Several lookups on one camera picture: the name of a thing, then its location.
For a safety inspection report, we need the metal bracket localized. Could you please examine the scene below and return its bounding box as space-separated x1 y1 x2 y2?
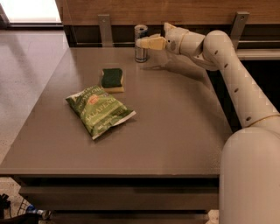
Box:
229 11 249 50
98 14 114 47

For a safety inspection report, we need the wooden wall panel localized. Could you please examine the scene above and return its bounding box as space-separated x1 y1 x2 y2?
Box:
55 0 280 25

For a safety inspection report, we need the red bull can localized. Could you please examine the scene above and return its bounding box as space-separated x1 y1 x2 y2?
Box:
134 24 148 63

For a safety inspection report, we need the black object bottom left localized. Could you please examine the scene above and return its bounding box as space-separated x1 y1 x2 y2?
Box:
0 193 42 224

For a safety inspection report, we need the green yellow sponge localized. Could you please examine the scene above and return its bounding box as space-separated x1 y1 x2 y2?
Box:
101 68 124 93

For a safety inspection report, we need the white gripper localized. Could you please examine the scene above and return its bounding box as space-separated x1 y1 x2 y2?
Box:
136 22 205 56

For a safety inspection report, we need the plastic bottle on floor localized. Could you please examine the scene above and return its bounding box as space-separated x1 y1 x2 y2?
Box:
25 205 52 220

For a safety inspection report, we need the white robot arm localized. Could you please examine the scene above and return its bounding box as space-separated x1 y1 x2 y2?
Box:
136 23 280 224

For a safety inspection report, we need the left metal bracket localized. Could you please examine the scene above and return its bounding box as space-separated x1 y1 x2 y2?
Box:
98 14 114 47

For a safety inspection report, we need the grey drawer cabinet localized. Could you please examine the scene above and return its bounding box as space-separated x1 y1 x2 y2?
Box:
1 48 231 223

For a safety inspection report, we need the green jalapeno chips bag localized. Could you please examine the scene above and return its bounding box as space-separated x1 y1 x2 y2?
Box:
66 85 136 140

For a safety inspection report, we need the right metal bracket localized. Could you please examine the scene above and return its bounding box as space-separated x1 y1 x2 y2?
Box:
229 11 249 50

